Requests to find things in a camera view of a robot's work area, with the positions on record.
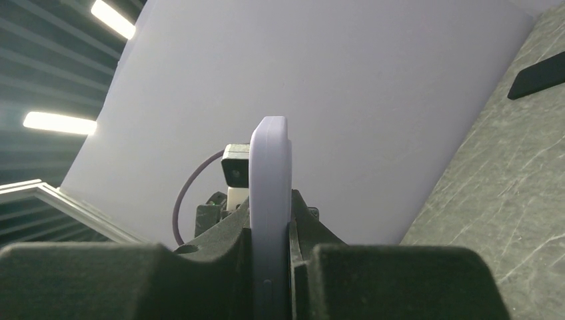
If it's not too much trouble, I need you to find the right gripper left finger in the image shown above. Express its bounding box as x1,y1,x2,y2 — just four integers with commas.
1,231,253,319

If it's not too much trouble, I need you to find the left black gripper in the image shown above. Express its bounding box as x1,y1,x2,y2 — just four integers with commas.
174,189,346,261

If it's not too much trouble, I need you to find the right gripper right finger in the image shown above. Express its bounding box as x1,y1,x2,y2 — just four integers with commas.
289,221,510,319

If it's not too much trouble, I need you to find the black phone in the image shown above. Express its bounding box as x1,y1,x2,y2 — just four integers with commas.
507,52,564,100

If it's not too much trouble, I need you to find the ceiling light lower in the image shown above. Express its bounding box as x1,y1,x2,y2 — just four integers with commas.
23,111,97,135

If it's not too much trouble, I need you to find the ceiling light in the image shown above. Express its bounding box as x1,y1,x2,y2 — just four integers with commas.
90,0,136,40
23,111,97,135

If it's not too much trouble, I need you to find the ceiling light upper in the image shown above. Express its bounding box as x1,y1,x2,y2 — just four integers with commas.
90,0,136,40

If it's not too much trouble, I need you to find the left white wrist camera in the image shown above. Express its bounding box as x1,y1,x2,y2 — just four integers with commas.
221,143,251,211

